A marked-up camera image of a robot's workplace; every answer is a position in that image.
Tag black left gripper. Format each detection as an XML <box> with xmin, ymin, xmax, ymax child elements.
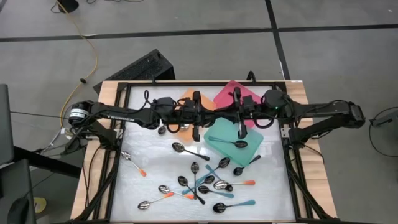
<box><xmin>175</xmin><ymin>91</ymin><xmax>220</xmax><ymax>142</ymax></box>

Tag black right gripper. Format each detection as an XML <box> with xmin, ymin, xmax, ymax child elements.
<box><xmin>219</xmin><ymin>86</ymin><xmax>265</xmax><ymax>140</ymax></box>

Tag orange plastic tray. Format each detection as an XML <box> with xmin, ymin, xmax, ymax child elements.
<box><xmin>169</xmin><ymin>88</ymin><xmax>217</xmax><ymax>146</ymax></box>

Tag pink plastic tray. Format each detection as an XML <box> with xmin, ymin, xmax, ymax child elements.
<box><xmin>213</xmin><ymin>80</ymin><xmax>264</xmax><ymax>129</ymax></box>

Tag teal plastic tray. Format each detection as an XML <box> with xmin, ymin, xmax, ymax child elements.
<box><xmin>203</xmin><ymin>116</ymin><xmax>264</xmax><ymax>167</ymax></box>

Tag grey stand foot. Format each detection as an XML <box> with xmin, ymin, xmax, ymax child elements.
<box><xmin>369</xmin><ymin>109</ymin><xmax>398</xmax><ymax>128</ymax></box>

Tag black desk leg beam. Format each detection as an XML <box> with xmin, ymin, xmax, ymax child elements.
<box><xmin>12</xmin><ymin>145</ymin><xmax>82</xmax><ymax>179</ymax></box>

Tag black stand base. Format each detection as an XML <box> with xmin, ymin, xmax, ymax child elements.
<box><xmin>57</xmin><ymin>0</ymin><xmax>80</xmax><ymax>14</ymax></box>

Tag yellow disc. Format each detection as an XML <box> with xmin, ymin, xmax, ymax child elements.
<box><xmin>33</xmin><ymin>197</ymin><xmax>48</xmax><ymax>215</ymax></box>

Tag dark desk surface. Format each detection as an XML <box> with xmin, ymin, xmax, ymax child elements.
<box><xmin>0</xmin><ymin>158</ymin><xmax>37</xmax><ymax>224</ymax></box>

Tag black computer mouse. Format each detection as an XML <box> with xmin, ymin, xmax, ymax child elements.
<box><xmin>6</xmin><ymin>197</ymin><xmax>31</xmax><ymax>224</ymax></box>

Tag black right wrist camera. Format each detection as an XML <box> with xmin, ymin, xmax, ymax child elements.
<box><xmin>241</xmin><ymin>95</ymin><xmax>256</xmax><ymax>110</ymax></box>

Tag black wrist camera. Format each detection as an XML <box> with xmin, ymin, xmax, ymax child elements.
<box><xmin>178</xmin><ymin>97</ymin><xmax>193</xmax><ymax>109</ymax></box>
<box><xmin>241</xmin><ymin>95</ymin><xmax>256</xmax><ymax>110</ymax></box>

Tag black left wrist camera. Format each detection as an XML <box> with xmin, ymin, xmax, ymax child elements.
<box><xmin>178</xmin><ymin>97</ymin><xmax>193</xmax><ymax>109</ymax></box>

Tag yellow cable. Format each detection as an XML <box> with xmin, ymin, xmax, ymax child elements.
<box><xmin>57</xmin><ymin>0</ymin><xmax>100</xmax><ymax>121</ymax></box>

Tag black cable loop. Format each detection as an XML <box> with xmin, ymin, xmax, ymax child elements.
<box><xmin>368</xmin><ymin>106</ymin><xmax>398</xmax><ymax>159</ymax></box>

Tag black cable bundle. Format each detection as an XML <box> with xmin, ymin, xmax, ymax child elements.
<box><xmin>34</xmin><ymin>121</ymin><xmax>97</xmax><ymax>156</ymax></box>

